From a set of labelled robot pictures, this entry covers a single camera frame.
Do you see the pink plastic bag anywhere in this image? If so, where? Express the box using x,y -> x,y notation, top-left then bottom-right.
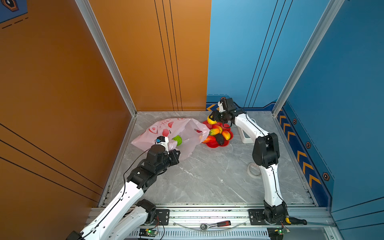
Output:
132,118 -> 210,161

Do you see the dark avocado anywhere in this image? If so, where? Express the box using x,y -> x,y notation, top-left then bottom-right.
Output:
215,134 -> 227,146

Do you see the white tape roll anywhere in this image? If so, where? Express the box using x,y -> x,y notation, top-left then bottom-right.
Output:
247,163 -> 262,179

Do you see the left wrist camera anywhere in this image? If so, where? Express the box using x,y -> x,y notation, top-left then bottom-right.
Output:
155,136 -> 169,152

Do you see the white grey tissue box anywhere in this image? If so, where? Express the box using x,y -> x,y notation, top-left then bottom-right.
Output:
237,125 -> 257,144

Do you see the circuit board right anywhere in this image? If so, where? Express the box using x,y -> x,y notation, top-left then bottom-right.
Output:
267,228 -> 291,240

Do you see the red handled ratchet wrench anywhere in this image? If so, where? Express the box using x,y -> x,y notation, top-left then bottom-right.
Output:
200,221 -> 232,231

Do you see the aluminium corner post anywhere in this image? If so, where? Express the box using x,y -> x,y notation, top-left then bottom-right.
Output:
75,0 -> 137,117
272,0 -> 345,117

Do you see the yellow red mango rear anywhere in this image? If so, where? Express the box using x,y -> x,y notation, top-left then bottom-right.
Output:
209,127 -> 223,136

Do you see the green bumpy fruit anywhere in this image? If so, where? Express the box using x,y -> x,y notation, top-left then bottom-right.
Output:
172,135 -> 183,146

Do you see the red flower-shaped bowl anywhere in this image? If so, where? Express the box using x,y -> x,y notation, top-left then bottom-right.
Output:
203,121 -> 234,149

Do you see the yellow black screwdriver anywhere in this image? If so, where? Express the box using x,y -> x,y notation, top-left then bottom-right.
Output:
285,217 -> 308,225

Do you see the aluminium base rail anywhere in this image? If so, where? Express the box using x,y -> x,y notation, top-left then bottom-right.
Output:
125,205 -> 343,240

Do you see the aluminium corner post right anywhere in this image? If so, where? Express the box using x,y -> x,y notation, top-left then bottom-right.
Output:
272,0 -> 345,117

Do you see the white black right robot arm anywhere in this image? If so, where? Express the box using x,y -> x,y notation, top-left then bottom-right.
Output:
208,110 -> 288,225

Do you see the yellow lemon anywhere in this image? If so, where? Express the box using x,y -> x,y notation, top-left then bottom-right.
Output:
207,117 -> 218,125

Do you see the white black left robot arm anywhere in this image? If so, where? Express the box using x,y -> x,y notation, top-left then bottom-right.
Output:
67,144 -> 181,240

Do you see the green circuit board left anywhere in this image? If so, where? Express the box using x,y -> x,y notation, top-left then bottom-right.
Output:
138,229 -> 159,239

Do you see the aluminium corner post left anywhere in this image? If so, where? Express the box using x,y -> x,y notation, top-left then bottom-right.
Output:
75,0 -> 137,117

